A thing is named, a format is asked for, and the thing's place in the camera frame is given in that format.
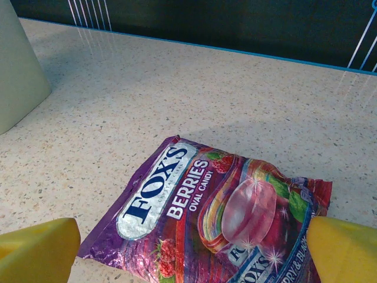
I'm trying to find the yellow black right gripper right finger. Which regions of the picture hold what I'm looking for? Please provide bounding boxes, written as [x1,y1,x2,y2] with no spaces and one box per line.
[306,216,377,283]

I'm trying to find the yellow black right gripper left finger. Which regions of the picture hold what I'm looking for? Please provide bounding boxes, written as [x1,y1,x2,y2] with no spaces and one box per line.
[0,217,81,283]

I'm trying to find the purple Fox's candy bag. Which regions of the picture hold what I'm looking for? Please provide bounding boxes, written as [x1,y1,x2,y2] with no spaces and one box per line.
[78,135,333,283]

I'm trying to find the cream knife block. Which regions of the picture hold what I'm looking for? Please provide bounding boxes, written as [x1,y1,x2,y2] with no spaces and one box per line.
[0,0,52,136]

